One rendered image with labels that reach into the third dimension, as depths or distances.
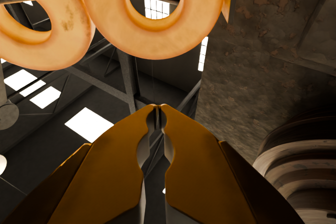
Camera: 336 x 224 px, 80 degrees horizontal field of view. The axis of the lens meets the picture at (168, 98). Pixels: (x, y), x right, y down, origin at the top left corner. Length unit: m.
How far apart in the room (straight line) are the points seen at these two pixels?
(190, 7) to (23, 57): 0.22
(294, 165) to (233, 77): 0.27
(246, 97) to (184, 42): 0.42
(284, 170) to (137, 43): 0.44
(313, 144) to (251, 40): 0.24
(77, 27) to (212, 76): 0.47
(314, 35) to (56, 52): 0.35
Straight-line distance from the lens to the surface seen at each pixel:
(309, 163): 0.52
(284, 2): 0.45
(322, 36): 0.35
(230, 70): 0.61
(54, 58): 0.31
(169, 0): 7.23
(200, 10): 0.25
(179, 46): 0.27
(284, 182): 0.57
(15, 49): 0.33
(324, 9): 0.34
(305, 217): 0.56
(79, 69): 7.68
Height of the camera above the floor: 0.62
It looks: 47 degrees up
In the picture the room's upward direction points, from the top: 180 degrees counter-clockwise
